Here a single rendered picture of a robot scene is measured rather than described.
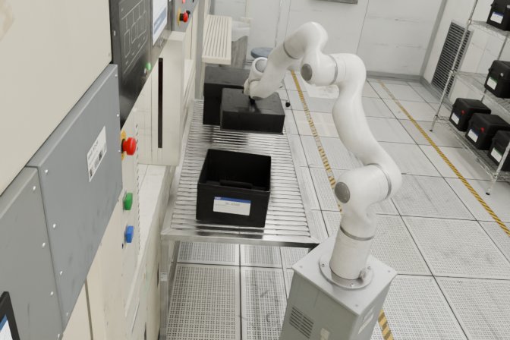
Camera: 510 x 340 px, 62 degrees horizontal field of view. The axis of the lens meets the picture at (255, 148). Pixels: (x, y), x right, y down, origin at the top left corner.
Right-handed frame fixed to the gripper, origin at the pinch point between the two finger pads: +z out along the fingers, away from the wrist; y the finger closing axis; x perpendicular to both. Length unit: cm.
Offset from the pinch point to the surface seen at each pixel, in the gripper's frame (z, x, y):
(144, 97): -30, 17, 45
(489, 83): 133, -86, -225
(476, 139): 159, -43, -224
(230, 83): 27.1, -18.4, 9.6
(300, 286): -30, 84, -16
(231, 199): -26, 54, 10
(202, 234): -22, 67, 20
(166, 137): -18.4, 28.6, 36.4
